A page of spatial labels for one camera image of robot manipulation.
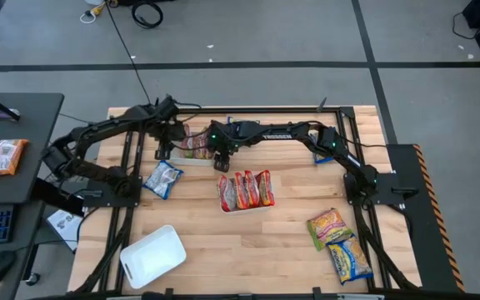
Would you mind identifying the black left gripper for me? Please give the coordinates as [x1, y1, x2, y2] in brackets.
[146, 112, 188, 162]

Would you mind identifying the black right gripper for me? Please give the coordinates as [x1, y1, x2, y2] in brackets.
[208, 122, 241, 173]

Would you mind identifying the green pink Maruchan ramen packet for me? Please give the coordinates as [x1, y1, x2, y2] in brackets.
[180, 123, 196, 159]
[305, 207, 354, 253]
[192, 129, 215, 160]

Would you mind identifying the white plastic bin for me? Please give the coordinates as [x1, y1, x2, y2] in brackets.
[217, 168, 275, 217]
[167, 123, 217, 168]
[118, 223, 188, 290]

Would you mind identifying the red Maruchan beef ramen packet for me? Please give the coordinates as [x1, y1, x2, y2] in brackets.
[217, 173, 238, 213]
[233, 171, 250, 211]
[255, 168, 276, 208]
[243, 169, 261, 208]

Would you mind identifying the white printed paper sheet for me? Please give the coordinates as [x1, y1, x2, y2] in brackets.
[46, 208, 84, 253]

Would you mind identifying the black desk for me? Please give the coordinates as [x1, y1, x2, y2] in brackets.
[0, 92, 65, 205]
[0, 200, 45, 300]

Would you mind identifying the orange ramen packet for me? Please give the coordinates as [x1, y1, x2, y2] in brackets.
[0, 138, 30, 179]

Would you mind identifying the white yellow power plug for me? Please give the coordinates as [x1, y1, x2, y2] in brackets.
[79, 0, 108, 25]

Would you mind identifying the black platform hazard stripe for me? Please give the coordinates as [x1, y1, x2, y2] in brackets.
[385, 143, 466, 293]

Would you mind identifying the black table frame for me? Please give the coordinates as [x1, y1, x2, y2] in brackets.
[67, 104, 423, 300]

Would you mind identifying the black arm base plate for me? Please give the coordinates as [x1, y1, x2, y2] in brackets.
[343, 172, 420, 208]
[82, 174, 143, 208]

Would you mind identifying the long black floor cable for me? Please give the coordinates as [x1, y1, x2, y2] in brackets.
[104, 0, 153, 104]

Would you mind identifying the black coiled cable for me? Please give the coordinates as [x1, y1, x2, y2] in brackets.
[130, 0, 165, 30]

